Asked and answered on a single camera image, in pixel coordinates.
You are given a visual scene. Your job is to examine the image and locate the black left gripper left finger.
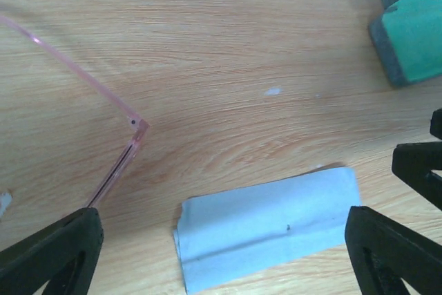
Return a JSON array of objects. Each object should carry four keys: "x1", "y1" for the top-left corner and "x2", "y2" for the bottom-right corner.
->
[{"x1": 1, "y1": 208, "x2": 104, "y2": 294}]

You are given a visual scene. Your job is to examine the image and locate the pink transparent sunglasses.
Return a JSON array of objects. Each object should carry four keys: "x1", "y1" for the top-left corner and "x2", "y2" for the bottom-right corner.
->
[{"x1": 1, "y1": 17, "x2": 148, "y2": 207}]

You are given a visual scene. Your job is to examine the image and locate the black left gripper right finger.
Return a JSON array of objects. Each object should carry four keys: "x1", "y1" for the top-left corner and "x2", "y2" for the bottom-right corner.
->
[{"x1": 345, "y1": 206, "x2": 441, "y2": 294}]

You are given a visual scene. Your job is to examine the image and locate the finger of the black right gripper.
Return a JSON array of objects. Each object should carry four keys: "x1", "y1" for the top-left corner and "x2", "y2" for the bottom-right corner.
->
[
  {"x1": 430, "y1": 108, "x2": 442, "y2": 140},
  {"x1": 392, "y1": 142, "x2": 441, "y2": 210}
]

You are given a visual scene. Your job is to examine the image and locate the grey glasses case green lining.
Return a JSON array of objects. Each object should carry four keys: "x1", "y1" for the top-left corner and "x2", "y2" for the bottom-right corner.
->
[{"x1": 368, "y1": 0, "x2": 441, "y2": 87}]

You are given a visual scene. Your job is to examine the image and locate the light blue cleaning cloth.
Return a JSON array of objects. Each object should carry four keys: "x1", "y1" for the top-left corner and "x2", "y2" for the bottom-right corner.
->
[{"x1": 173, "y1": 167, "x2": 361, "y2": 294}]

